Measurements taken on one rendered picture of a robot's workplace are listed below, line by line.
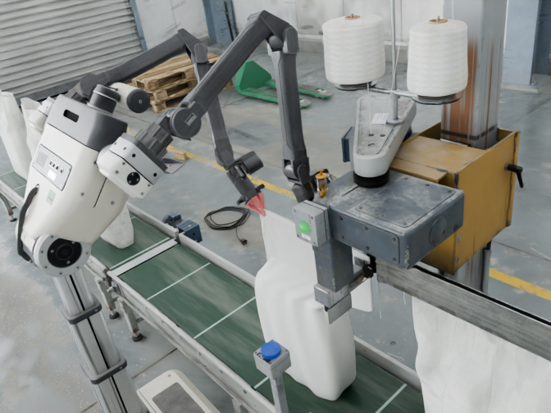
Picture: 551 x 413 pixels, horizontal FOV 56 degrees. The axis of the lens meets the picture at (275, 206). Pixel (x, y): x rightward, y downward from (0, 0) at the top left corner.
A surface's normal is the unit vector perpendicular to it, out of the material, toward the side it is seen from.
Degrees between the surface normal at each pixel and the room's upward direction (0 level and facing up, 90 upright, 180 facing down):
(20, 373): 0
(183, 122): 79
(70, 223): 115
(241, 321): 0
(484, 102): 90
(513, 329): 90
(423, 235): 90
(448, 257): 90
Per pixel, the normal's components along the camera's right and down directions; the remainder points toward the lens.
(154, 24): 0.67, 0.29
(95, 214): 0.31, 0.76
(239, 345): -0.13, -0.87
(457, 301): -0.73, 0.41
